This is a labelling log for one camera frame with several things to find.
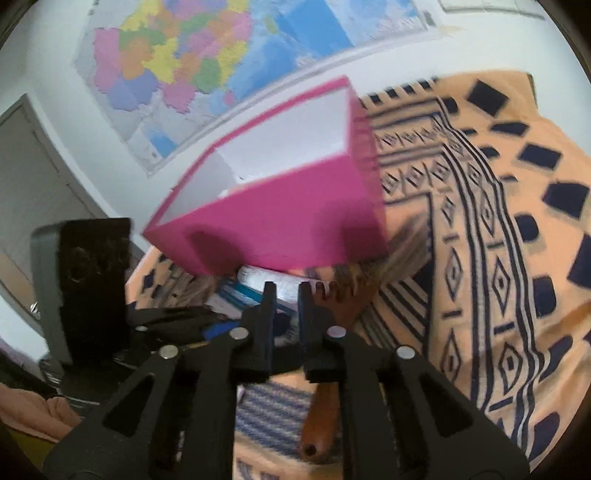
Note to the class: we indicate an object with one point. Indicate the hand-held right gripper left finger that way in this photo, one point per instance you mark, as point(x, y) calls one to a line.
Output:
point(268, 323)

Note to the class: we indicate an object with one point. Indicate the pink cardboard box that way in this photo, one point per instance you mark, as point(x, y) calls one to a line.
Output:
point(286, 221)

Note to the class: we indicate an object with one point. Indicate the person's left forearm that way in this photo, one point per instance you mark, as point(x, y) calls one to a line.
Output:
point(37, 410)

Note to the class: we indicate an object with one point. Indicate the blue and white medicine box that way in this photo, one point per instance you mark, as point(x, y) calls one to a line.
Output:
point(258, 279)

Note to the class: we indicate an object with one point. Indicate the brown wooden comb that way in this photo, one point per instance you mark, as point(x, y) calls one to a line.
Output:
point(318, 434)

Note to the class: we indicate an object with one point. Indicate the grey door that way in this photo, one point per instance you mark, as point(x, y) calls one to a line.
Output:
point(37, 194)

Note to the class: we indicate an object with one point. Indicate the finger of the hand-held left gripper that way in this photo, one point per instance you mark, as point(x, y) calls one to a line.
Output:
point(171, 314)
point(219, 331)

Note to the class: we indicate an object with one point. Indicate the orange patterned blanket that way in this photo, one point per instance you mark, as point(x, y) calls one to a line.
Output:
point(485, 277)

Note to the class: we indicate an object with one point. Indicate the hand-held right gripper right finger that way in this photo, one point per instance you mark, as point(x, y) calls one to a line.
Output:
point(307, 323)

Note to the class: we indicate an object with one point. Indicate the colourful wall map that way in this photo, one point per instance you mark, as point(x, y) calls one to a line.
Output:
point(184, 69)

